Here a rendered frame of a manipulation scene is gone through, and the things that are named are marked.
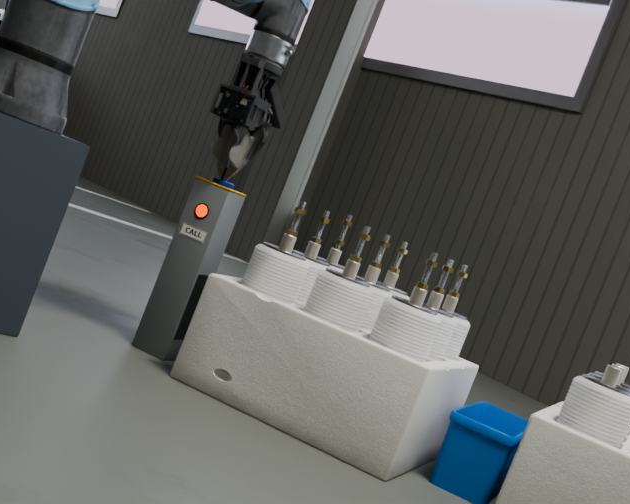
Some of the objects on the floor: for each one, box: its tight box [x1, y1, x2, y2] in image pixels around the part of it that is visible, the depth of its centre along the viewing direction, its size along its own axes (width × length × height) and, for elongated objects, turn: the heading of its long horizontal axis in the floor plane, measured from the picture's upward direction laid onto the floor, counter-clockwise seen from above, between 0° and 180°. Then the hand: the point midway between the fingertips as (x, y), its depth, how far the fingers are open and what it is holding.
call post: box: [132, 178, 245, 361], centre depth 174 cm, size 7×7×31 cm
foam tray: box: [170, 273, 479, 481], centre depth 171 cm, size 39×39×18 cm
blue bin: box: [429, 401, 528, 504], centre depth 169 cm, size 30×11×12 cm, turn 76°
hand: (226, 173), depth 173 cm, fingers closed
